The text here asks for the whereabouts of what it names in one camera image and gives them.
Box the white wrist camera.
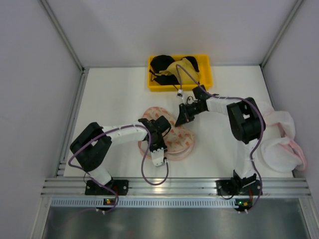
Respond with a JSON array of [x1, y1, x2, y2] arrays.
[[177, 89, 184, 99], [151, 148, 164, 167]]

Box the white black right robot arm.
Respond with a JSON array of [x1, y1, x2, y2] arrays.
[[175, 85, 266, 192]]

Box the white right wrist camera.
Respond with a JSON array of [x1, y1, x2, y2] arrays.
[[177, 89, 184, 99]]

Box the yellow bra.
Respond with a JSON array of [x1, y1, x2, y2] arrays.
[[159, 56, 200, 85]]

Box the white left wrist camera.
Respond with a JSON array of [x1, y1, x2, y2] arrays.
[[151, 148, 164, 167]]

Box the peach tulip print laundry bag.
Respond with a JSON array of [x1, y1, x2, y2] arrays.
[[142, 107, 195, 161]]

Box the black bra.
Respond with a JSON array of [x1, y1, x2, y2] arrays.
[[149, 54, 200, 95]]

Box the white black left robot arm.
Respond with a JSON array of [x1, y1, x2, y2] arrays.
[[68, 116, 171, 187]]

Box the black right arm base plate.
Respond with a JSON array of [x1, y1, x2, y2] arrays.
[[216, 177, 262, 199]]

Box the white slotted cable duct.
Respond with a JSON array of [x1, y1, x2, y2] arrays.
[[51, 197, 239, 209]]

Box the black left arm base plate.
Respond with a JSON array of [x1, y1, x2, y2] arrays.
[[85, 179, 129, 196]]

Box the aluminium front rail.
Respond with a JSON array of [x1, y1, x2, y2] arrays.
[[40, 177, 311, 198]]

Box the yellow plastic bin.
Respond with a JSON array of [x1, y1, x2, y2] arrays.
[[147, 54, 213, 92]]

